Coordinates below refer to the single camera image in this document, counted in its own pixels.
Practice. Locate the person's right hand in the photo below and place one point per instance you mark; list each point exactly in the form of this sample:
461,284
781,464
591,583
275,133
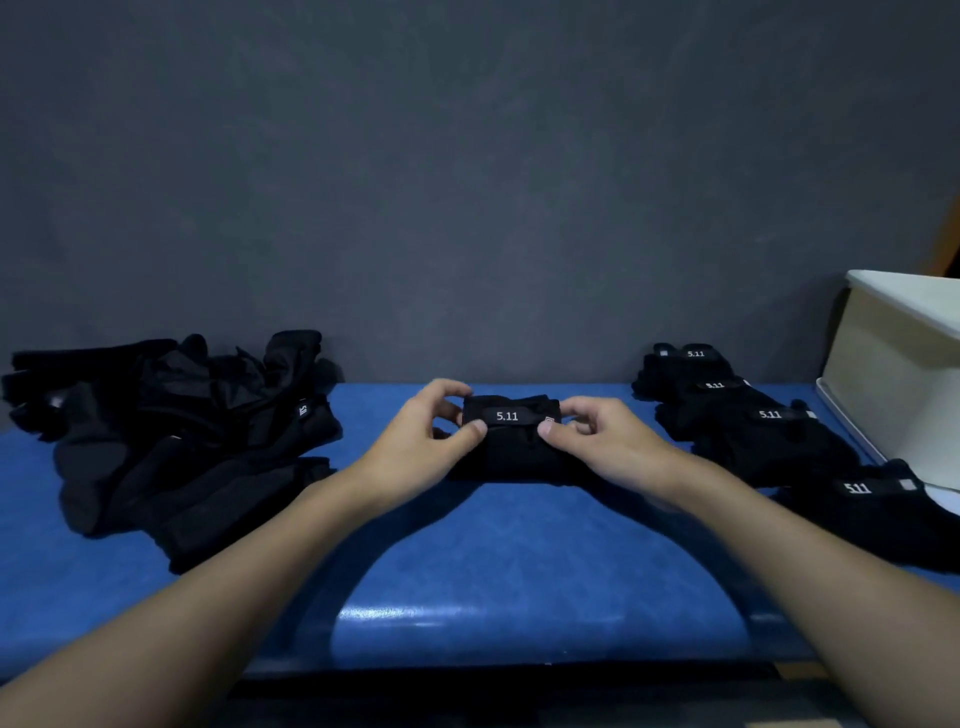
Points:
622,450

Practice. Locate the person's left hand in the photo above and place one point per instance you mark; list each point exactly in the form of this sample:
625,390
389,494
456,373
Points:
412,457

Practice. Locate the pile of black gloves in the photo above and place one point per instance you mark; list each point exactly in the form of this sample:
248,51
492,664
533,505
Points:
172,450

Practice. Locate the white storage box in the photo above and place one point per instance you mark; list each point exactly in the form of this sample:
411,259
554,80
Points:
892,390

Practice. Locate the person's right forearm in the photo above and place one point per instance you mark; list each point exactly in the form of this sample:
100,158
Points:
840,592

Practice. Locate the person's left forearm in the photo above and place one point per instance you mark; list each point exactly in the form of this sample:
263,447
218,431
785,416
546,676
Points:
180,607

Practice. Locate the white plastic lid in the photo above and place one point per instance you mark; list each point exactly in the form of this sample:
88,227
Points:
946,499

